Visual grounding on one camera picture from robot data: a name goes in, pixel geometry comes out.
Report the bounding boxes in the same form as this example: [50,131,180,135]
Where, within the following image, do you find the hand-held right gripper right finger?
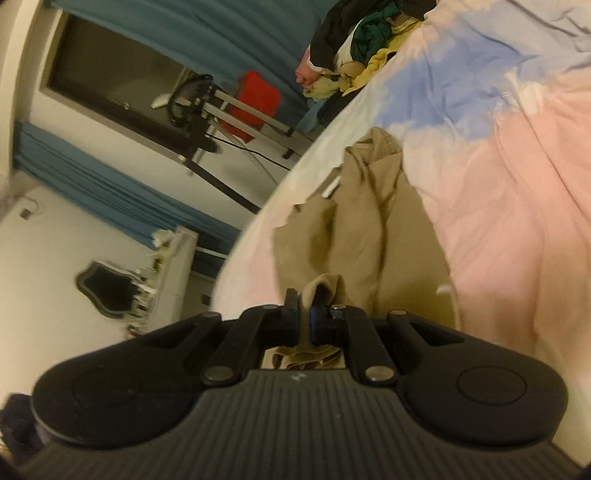
[309,305,467,386]

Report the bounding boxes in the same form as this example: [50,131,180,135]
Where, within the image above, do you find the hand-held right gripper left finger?
[139,288,309,386]

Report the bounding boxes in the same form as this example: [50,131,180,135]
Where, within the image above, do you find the beige pants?
[272,127,462,370]

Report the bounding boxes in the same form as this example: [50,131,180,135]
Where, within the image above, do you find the pile of mixed clothes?
[295,0,439,100]

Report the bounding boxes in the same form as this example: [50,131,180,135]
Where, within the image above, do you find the white dressing table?
[127,226,199,333]

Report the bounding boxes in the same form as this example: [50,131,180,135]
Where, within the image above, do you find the black ornate mirror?
[76,261,144,320]

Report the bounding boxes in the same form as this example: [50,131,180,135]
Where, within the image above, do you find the blue cloth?
[295,102,326,134]

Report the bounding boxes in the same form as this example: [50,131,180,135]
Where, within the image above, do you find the exercise machine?
[152,71,315,215]

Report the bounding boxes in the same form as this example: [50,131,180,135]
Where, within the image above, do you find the black laundry basket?
[316,90,358,127]

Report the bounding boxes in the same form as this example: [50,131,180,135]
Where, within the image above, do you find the red cloth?
[228,70,282,127]

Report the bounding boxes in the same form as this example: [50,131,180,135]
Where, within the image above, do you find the narrow blue curtain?
[14,121,241,278]

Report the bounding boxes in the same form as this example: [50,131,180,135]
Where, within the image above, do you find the dark cloth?
[0,392,47,462]

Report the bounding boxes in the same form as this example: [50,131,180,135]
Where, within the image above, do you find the wide blue curtain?
[44,0,342,121]

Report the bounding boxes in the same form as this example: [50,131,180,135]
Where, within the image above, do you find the dark window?
[41,11,222,158]

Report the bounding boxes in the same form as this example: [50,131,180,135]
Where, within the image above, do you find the black cable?
[210,131,294,172]

